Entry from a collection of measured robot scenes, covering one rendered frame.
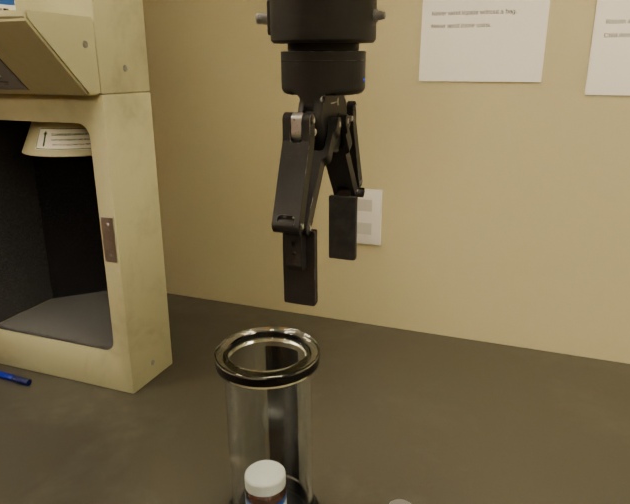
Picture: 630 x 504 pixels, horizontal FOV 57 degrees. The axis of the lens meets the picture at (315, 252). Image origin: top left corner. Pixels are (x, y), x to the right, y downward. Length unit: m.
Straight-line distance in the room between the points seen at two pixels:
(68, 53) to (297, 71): 0.40
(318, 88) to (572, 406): 0.70
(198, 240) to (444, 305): 0.57
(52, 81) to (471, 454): 0.76
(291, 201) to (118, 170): 0.47
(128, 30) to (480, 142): 0.62
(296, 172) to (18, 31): 0.46
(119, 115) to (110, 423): 0.45
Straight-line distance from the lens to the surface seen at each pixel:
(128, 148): 0.92
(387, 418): 0.92
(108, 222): 0.91
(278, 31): 0.52
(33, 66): 0.87
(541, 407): 1.00
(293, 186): 0.47
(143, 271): 0.97
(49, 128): 0.99
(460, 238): 1.15
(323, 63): 0.50
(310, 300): 0.52
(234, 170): 1.28
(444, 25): 1.12
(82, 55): 0.86
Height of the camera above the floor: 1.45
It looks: 18 degrees down
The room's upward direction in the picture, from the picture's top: straight up
